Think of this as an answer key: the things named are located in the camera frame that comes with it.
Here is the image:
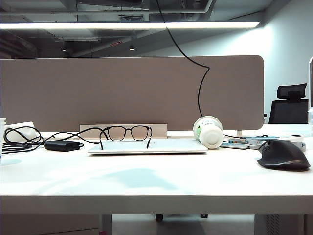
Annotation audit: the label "white drink cup green label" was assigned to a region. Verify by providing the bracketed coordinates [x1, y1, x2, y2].
[192, 115, 224, 149]

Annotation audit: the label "brown desk partition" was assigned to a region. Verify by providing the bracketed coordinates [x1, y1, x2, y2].
[0, 54, 265, 132]

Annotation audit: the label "narrow white desk leg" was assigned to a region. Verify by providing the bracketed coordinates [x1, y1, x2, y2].
[101, 214, 112, 235]

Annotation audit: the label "wide white desk leg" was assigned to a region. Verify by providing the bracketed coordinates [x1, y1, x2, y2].
[253, 214, 306, 235]

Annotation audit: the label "silver closed laptop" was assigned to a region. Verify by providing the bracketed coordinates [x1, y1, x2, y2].
[87, 137, 209, 155]

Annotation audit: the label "black-rimmed eyeglasses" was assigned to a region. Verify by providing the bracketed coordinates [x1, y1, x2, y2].
[99, 125, 153, 150]

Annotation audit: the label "black power adapter brick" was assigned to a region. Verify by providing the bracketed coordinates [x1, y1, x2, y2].
[44, 140, 85, 152]

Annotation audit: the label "blue-grey USB hub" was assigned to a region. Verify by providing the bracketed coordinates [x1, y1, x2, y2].
[244, 135, 279, 140]

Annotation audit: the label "long ceiling light strip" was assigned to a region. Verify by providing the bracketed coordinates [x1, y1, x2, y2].
[0, 21, 261, 30]

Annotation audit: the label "white plastic device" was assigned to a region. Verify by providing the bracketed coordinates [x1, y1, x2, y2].
[5, 121, 42, 143]

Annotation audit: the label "black mesh office chair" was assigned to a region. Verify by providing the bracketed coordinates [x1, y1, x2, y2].
[268, 82, 310, 124]

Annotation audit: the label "black computer mouse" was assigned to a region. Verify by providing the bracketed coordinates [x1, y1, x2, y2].
[256, 139, 311, 172]

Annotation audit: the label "clear plastic food container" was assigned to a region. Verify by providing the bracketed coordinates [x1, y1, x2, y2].
[307, 108, 313, 137]

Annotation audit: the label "white paper cup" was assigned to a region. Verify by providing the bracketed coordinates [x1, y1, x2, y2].
[0, 117, 7, 157]

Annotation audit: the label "thin black adapter cable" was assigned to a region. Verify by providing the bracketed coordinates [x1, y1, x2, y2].
[45, 126, 109, 147]

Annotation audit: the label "thick black power cord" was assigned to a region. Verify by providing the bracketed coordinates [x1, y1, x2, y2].
[3, 126, 45, 154]

